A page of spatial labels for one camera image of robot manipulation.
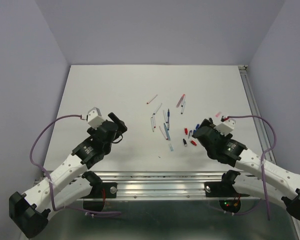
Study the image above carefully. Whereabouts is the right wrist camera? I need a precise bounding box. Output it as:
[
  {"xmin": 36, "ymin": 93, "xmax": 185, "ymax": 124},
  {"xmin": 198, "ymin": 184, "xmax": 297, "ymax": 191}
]
[{"xmin": 214, "ymin": 117, "xmax": 236, "ymax": 136}]

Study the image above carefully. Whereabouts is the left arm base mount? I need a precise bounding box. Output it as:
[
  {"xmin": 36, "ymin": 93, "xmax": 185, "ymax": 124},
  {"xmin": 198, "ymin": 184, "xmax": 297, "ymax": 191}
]
[{"xmin": 82, "ymin": 182, "xmax": 118, "ymax": 199}]

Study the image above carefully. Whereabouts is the blue ballpoint pen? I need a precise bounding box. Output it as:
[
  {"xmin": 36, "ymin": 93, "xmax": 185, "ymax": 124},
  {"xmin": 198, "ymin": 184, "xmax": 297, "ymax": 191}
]
[{"xmin": 166, "ymin": 108, "xmax": 170, "ymax": 130}]

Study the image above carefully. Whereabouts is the light blue highlighter pen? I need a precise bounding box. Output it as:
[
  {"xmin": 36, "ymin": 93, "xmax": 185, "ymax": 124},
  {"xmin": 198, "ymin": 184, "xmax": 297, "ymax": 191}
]
[{"xmin": 163, "ymin": 123, "xmax": 171, "ymax": 141}]

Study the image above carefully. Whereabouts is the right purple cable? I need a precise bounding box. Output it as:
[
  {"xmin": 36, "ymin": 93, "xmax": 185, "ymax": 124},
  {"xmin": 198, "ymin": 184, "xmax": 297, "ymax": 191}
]
[{"xmin": 228, "ymin": 114, "xmax": 277, "ymax": 221}]

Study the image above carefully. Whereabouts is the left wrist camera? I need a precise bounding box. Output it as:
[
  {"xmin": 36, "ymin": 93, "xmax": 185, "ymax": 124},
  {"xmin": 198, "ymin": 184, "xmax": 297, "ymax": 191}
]
[{"xmin": 86, "ymin": 107, "xmax": 105, "ymax": 129}]

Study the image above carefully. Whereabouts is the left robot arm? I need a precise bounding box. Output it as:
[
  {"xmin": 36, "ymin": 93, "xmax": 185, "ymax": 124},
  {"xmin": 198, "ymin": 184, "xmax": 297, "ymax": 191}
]
[{"xmin": 8, "ymin": 108, "xmax": 128, "ymax": 239}]

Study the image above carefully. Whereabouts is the aluminium rail frame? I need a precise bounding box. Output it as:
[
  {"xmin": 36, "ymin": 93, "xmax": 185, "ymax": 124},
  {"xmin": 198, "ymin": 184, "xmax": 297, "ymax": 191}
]
[{"xmin": 19, "ymin": 65, "xmax": 300, "ymax": 240}]

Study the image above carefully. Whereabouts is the pink highlighter pen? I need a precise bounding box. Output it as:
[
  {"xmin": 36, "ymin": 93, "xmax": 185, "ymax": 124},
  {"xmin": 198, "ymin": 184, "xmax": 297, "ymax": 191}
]
[{"xmin": 176, "ymin": 94, "xmax": 185, "ymax": 108}]

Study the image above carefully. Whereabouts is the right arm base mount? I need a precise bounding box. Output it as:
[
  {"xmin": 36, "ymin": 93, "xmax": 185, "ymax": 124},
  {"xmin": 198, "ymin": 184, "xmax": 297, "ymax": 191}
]
[{"xmin": 204, "ymin": 181, "xmax": 226, "ymax": 198}]

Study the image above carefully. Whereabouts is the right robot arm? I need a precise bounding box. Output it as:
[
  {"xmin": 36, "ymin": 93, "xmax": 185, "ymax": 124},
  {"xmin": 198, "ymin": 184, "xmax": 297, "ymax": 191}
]
[{"xmin": 192, "ymin": 116, "xmax": 300, "ymax": 221}]

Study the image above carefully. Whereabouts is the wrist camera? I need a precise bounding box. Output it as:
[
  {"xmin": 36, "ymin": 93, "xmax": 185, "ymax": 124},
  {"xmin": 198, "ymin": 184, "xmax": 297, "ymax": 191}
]
[
  {"xmin": 86, "ymin": 107, "xmax": 105, "ymax": 129},
  {"xmin": 214, "ymin": 117, "xmax": 236, "ymax": 136}
]

